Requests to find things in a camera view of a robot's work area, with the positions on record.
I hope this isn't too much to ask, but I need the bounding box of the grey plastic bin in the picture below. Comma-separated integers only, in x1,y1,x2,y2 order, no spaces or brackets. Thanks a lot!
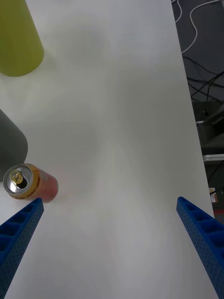
0,108,28,180

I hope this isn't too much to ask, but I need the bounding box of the black cable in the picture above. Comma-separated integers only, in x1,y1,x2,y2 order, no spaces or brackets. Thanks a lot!
183,56,224,101

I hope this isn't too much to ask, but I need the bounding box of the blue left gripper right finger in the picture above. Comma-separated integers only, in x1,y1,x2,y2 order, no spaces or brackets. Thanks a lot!
176,196,224,299

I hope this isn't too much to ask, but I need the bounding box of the yellow-green plastic bin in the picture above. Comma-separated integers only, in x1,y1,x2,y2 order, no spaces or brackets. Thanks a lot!
0,0,45,77

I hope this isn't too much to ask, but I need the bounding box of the white cable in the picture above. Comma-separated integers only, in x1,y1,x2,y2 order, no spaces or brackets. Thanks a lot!
175,0,224,54

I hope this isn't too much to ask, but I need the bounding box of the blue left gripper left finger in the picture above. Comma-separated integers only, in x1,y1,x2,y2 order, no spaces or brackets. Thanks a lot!
0,198,44,299

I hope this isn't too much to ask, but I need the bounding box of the red and yellow drink can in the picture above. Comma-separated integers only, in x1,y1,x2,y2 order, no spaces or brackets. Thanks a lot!
2,163,59,203

